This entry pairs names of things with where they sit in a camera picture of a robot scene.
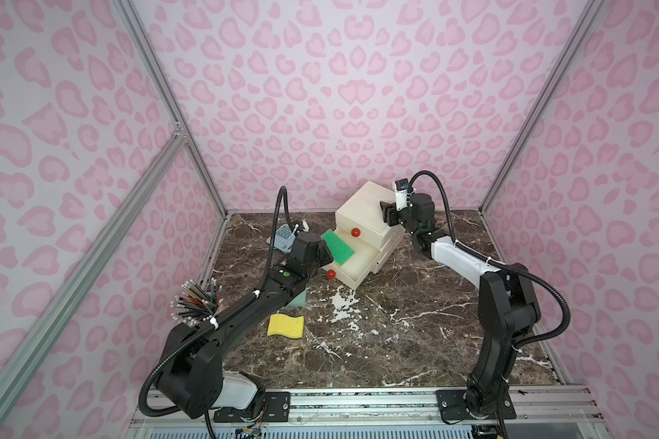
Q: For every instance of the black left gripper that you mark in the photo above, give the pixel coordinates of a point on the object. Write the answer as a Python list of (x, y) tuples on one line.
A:
[(318, 252)]

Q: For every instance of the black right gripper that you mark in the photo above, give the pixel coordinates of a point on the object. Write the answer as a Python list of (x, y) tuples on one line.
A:
[(390, 214)]

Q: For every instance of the cream drawer cabinet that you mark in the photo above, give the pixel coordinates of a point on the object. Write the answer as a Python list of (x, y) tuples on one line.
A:
[(368, 195)]

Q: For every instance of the green and yellow scrub sponge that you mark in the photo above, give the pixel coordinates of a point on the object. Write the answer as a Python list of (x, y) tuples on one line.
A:
[(341, 251)]

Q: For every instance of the teal sponge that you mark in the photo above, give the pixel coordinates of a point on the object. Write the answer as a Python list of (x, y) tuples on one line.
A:
[(299, 301)]

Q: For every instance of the pale yellow cellulose sponge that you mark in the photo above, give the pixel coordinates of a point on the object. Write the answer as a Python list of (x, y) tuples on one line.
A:
[(286, 326)]

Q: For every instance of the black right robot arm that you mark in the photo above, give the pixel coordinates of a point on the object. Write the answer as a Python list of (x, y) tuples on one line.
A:
[(508, 307)]

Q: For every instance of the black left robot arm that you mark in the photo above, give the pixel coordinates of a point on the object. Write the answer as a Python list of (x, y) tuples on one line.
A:
[(190, 377)]

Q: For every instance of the light blue calculator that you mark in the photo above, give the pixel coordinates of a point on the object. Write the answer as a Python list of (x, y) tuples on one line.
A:
[(283, 239)]

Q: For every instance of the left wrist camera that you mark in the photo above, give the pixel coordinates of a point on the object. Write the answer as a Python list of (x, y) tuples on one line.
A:
[(298, 227)]

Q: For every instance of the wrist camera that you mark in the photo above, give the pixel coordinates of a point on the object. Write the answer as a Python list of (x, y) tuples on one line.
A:
[(401, 193), (298, 227)]

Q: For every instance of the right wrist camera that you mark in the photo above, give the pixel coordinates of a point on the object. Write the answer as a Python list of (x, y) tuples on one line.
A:
[(401, 193)]

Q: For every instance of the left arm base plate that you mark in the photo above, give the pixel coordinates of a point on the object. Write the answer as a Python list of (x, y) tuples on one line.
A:
[(272, 407)]

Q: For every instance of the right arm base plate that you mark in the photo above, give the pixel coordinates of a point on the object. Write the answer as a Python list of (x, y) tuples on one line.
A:
[(461, 405)]

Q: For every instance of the aluminium mounting rail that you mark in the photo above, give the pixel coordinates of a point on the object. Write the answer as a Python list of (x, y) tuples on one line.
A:
[(553, 404)]

